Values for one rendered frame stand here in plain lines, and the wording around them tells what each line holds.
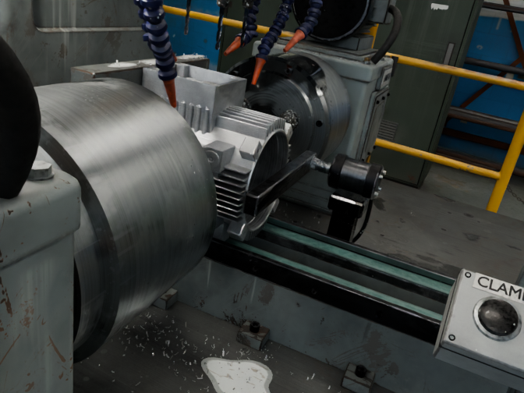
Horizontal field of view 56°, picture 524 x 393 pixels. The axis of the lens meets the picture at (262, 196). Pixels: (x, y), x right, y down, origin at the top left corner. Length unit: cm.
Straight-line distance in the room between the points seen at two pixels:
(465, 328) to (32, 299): 32
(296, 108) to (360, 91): 23
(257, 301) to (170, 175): 33
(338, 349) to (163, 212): 38
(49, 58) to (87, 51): 8
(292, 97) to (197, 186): 46
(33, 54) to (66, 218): 48
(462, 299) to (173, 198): 26
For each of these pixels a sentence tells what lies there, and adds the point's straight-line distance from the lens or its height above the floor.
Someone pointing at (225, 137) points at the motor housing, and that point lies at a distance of 69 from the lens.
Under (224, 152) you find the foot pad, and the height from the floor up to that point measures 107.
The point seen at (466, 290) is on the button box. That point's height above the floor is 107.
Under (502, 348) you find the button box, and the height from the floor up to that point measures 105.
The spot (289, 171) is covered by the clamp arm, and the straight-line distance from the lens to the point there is 75.
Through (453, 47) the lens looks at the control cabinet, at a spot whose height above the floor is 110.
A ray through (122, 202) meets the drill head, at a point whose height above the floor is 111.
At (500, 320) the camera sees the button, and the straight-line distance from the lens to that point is 44.
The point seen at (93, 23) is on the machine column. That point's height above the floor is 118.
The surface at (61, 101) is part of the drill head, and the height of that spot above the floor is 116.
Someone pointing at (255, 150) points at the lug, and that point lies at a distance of 65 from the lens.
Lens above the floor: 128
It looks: 23 degrees down
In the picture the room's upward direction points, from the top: 10 degrees clockwise
